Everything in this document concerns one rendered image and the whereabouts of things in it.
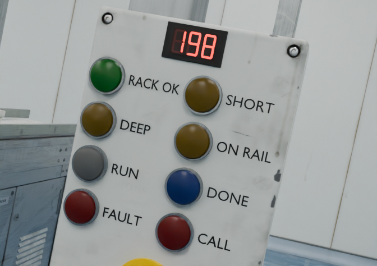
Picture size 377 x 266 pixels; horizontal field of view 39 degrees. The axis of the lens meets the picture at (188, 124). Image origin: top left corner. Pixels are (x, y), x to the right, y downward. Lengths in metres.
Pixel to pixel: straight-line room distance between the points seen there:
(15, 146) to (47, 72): 2.90
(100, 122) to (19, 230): 1.46
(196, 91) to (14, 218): 1.45
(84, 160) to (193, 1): 0.17
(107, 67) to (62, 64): 4.01
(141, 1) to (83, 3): 3.95
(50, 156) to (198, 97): 1.42
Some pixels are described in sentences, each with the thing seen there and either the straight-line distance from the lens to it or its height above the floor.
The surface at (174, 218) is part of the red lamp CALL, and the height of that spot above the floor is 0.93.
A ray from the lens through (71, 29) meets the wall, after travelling 4.44.
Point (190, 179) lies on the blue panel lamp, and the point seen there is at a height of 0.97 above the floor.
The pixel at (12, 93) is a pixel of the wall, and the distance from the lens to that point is 4.58.
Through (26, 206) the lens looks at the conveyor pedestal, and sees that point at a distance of 1.85.
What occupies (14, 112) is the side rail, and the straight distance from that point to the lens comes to 2.07.
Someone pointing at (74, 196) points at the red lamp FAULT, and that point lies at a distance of 0.44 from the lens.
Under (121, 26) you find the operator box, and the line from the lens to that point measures 0.43.
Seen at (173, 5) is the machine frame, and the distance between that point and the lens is 0.49.
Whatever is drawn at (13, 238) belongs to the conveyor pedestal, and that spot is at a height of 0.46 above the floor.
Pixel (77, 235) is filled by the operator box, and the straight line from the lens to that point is 0.45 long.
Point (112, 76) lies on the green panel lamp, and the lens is 0.42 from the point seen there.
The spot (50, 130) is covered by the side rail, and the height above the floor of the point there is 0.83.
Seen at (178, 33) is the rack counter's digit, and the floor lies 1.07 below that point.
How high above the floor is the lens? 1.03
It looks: 3 degrees down
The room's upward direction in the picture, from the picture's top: 12 degrees clockwise
